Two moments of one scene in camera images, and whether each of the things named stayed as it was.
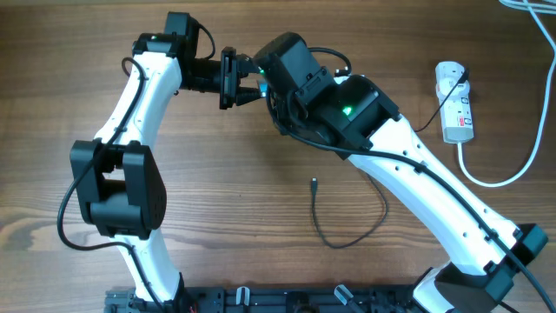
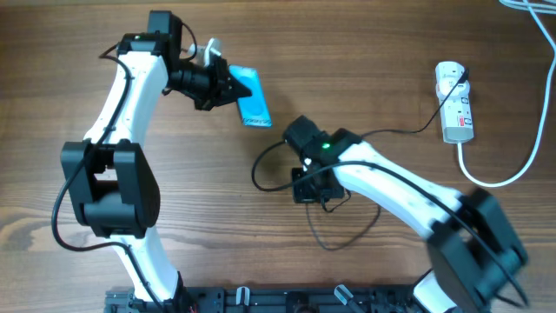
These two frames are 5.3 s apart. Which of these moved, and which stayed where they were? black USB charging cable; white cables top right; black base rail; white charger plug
Moved: black USB charging cable
Stayed: black base rail; white cables top right; white charger plug
